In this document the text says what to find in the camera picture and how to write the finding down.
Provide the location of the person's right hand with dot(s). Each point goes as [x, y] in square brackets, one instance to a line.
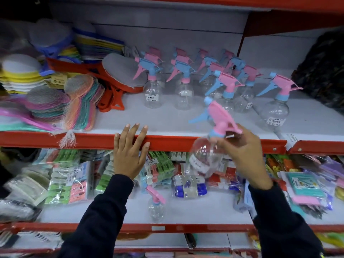
[250, 158]

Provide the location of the person's left hand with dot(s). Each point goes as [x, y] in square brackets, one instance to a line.
[128, 158]

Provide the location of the person's left little finger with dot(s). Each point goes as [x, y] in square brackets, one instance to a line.
[116, 143]

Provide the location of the person's right fingers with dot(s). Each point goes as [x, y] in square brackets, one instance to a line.
[228, 143]

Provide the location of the person's left middle finger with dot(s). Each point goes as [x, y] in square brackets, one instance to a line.
[133, 135]

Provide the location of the person's left thumb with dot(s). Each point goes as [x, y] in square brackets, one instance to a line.
[145, 151]

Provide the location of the pink blue trigger spray bottle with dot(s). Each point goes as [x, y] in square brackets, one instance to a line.
[215, 118]

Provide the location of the person's left forearm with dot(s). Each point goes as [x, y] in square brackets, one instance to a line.
[99, 220]

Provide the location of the person's right forearm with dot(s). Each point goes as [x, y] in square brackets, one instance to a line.
[282, 228]

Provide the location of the red metal shelf rack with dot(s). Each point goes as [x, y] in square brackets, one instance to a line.
[80, 141]

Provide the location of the small pink-trigger spray bottle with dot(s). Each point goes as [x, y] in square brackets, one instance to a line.
[156, 204]

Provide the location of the netted pack of long colourful pads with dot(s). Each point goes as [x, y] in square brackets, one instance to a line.
[82, 102]

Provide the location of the row of clear spray bottles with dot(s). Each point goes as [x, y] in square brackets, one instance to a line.
[228, 83]

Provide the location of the pile of clothes peg packets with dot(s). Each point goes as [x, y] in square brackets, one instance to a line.
[67, 182]

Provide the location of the white price label strip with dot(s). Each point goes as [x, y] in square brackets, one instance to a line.
[291, 141]

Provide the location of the pile of mixed colourful packets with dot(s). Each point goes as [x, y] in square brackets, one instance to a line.
[290, 163]

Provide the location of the white shelf edge label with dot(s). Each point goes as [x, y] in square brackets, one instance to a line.
[158, 228]

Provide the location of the netted pack of round colourful pads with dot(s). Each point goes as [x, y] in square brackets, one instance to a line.
[47, 103]

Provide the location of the yellow price tag card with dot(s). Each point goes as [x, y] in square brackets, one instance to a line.
[57, 80]

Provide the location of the teal pink plastic packet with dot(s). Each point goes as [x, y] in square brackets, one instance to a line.
[306, 185]

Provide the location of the stack of colourful flat cloths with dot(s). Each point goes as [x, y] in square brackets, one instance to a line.
[98, 44]

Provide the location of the pile of pink teal flat pads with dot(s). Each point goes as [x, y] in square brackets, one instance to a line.
[18, 119]

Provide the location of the pile of white grey packets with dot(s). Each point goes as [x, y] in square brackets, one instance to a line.
[21, 190]

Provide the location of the dark patterned cloth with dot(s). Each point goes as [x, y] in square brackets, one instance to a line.
[322, 69]

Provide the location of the stack of white yellow sponges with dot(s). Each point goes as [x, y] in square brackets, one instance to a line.
[20, 72]

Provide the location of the stack of blue-edged grey scrubbers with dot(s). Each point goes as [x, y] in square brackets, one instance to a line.
[51, 37]

